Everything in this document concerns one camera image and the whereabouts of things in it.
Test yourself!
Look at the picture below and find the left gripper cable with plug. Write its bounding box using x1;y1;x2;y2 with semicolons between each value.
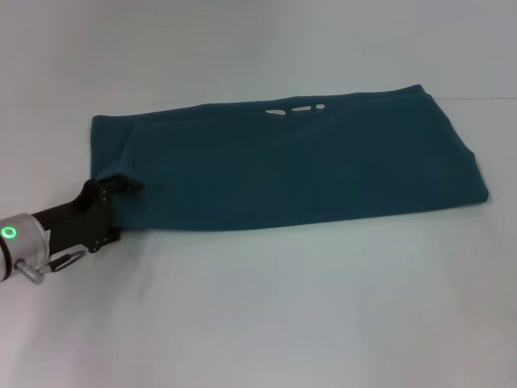
13;249;88;286

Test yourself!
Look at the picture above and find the teal blue t-shirt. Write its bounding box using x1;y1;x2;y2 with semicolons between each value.
90;83;492;236

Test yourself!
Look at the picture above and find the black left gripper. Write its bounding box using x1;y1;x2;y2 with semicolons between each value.
29;172;145;255

